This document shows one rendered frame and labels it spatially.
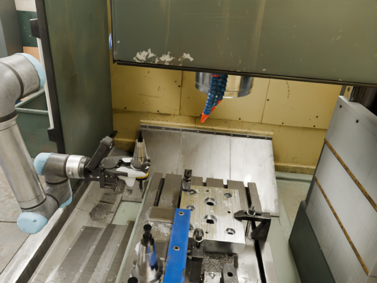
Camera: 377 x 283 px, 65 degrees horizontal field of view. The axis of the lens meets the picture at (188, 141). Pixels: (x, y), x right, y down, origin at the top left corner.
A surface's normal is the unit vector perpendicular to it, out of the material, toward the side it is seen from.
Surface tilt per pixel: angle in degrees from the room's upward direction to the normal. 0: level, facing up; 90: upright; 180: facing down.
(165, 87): 90
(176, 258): 0
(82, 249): 8
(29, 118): 90
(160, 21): 90
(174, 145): 24
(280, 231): 0
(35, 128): 90
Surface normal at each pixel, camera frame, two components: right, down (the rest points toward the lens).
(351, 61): -0.07, 0.46
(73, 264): 0.08, -0.94
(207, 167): 0.04, -0.62
